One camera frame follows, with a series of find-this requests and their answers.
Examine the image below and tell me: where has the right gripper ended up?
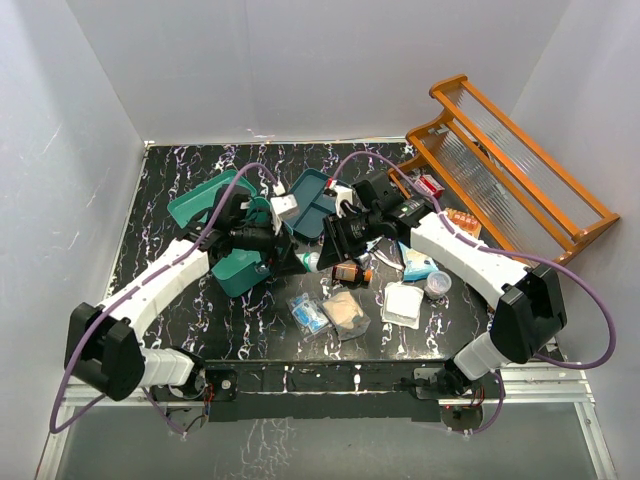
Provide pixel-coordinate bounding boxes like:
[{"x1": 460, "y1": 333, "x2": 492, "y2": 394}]
[{"x1": 318, "y1": 209, "x2": 383, "y2": 270}]

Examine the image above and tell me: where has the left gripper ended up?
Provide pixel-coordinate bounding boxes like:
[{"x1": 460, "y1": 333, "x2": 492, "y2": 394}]
[{"x1": 230, "y1": 215, "x2": 307, "y2": 276}]

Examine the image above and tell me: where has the white medicine bottle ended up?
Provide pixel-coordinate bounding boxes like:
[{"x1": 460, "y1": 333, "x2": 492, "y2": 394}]
[{"x1": 297, "y1": 252, "x2": 320, "y2": 273}]

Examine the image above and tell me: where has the brown medicine bottle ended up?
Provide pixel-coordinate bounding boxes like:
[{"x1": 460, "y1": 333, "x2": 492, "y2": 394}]
[{"x1": 332, "y1": 263, "x2": 373, "y2": 285}]

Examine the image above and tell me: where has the beige bandage bag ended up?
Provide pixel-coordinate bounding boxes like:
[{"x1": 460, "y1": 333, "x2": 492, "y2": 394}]
[{"x1": 321, "y1": 291, "x2": 371, "y2": 342}]

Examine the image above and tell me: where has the blue wet wipes pack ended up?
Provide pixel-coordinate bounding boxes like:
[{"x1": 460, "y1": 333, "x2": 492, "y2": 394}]
[{"x1": 398, "y1": 242, "x2": 439, "y2": 282}]

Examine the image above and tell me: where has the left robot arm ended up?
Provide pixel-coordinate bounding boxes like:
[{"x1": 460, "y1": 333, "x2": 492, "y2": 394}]
[{"x1": 65, "y1": 188, "x2": 305, "y2": 401}]

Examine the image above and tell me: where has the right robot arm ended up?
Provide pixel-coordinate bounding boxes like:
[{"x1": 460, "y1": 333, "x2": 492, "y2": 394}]
[{"x1": 317, "y1": 173, "x2": 566, "y2": 397}]

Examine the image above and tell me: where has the green medicine box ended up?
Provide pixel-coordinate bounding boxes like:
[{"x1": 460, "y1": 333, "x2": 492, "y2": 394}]
[{"x1": 168, "y1": 170, "x2": 273, "y2": 298}]

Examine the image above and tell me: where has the dark teal divider tray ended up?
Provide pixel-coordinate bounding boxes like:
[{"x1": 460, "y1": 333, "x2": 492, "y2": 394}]
[{"x1": 286, "y1": 168, "x2": 335, "y2": 242}]

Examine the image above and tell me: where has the blue mask clear bag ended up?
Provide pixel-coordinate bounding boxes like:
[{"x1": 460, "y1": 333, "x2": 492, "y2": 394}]
[{"x1": 288, "y1": 293, "x2": 332, "y2": 342}]

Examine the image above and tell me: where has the white gauze pack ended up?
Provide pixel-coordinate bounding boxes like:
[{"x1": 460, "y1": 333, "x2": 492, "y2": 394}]
[{"x1": 381, "y1": 283, "x2": 424, "y2": 330}]

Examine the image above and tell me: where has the clear round container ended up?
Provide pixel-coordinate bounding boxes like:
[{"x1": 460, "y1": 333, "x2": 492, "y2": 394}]
[{"x1": 424, "y1": 271, "x2": 452, "y2": 300}]

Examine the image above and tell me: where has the red white small box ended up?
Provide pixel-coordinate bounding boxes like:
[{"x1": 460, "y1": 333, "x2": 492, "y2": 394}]
[{"x1": 416, "y1": 174, "x2": 445, "y2": 199}]

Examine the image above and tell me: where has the orange patterned card pack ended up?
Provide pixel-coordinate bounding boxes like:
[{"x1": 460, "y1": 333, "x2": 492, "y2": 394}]
[{"x1": 445, "y1": 208, "x2": 482, "y2": 239}]

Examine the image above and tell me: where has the orange wooden shelf rack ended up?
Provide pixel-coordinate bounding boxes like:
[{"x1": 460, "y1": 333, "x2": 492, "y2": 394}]
[{"x1": 389, "y1": 75, "x2": 620, "y2": 264}]

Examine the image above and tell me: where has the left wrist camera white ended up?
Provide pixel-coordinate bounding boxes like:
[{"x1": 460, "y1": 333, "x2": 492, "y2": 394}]
[{"x1": 269, "y1": 182, "x2": 300, "y2": 235}]

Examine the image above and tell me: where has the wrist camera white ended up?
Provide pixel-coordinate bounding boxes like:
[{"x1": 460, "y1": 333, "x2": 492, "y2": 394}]
[
  {"x1": 324, "y1": 178, "x2": 354, "y2": 218},
  {"x1": 269, "y1": 182, "x2": 300, "y2": 235}
]

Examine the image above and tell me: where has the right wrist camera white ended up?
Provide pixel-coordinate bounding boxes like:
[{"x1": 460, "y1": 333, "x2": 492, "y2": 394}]
[{"x1": 324, "y1": 178, "x2": 354, "y2": 218}]

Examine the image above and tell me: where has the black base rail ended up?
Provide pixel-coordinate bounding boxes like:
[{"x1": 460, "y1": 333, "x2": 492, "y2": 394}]
[{"x1": 149, "y1": 357, "x2": 506, "y2": 424}]

